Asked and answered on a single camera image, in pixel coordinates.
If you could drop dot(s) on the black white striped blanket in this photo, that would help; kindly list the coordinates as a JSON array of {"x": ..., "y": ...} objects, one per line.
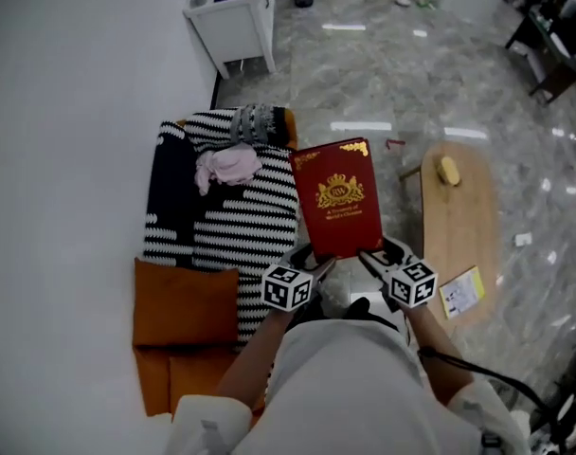
[{"x": 250, "y": 225}]

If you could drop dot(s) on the wooden coffee table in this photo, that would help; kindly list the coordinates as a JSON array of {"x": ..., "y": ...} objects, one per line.
[{"x": 458, "y": 235}]

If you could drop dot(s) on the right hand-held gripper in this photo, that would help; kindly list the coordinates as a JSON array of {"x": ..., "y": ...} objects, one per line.
[{"x": 413, "y": 285}]

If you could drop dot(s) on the yellow sponge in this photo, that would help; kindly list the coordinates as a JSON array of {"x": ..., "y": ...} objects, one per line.
[{"x": 447, "y": 171}]

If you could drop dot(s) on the orange cushion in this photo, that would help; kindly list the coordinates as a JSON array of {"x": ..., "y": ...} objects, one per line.
[
  {"x": 184, "y": 301},
  {"x": 198, "y": 382}
]

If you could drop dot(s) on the dark wooden desk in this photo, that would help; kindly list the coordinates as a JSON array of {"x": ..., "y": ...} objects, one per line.
[{"x": 553, "y": 64}]

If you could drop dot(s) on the grey patterned pillow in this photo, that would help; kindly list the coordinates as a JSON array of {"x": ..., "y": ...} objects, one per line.
[{"x": 255, "y": 121}]

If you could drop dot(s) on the person's left forearm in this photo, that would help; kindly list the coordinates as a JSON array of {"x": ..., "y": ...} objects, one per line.
[{"x": 255, "y": 358}]

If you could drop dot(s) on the person's right black shoe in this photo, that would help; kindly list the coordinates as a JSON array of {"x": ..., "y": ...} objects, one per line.
[{"x": 358, "y": 308}]

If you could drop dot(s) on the small red item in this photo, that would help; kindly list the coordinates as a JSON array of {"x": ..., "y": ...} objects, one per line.
[{"x": 395, "y": 143}]

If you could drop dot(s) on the red book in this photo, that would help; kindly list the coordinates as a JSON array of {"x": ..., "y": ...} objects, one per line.
[{"x": 340, "y": 197}]

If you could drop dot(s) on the white paper slip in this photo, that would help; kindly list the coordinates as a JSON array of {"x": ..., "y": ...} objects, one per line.
[{"x": 523, "y": 239}]

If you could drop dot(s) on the yellow paper sheet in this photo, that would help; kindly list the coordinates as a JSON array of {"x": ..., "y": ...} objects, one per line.
[{"x": 461, "y": 294}]

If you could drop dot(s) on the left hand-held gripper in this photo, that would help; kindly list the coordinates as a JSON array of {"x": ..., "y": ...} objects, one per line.
[{"x": 285, "y": 292}]

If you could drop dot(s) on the orange sofa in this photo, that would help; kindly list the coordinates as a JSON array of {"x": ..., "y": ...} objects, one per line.
[{"x": 150, "y": 382}]

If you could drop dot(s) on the small green item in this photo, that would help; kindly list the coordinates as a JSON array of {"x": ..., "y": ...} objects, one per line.
[{"x": 425, "y": 3}]

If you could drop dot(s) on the person's right forearm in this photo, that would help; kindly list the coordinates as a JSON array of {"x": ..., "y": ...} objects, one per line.
[{"x": 435, "y": 349}]

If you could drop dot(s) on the white dish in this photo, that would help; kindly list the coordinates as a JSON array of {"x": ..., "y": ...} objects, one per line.
[{"x": 402, "y": 2}]

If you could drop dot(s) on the person's white shirt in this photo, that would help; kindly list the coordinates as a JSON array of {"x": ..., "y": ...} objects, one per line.
[{"x": 345, "y": 396}]

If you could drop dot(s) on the white side cabinet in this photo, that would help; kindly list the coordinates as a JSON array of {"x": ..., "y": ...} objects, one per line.
[{"x": 236, "y": 31}]

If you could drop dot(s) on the pink cloth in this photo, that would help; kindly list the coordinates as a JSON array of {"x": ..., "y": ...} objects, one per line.
[{"x": 231, "y": 164}]

